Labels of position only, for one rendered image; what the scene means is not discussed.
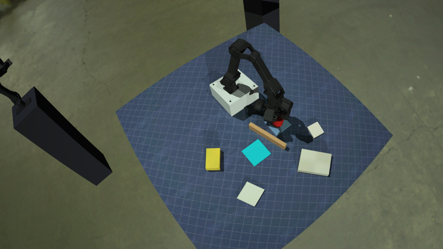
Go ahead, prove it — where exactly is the yellow rectangular block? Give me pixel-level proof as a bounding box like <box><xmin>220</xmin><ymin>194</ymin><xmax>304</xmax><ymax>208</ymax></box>
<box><xmin>206</xmin><ymin>148</ymin><xmax>221</xmax><ymax>170</ymax></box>

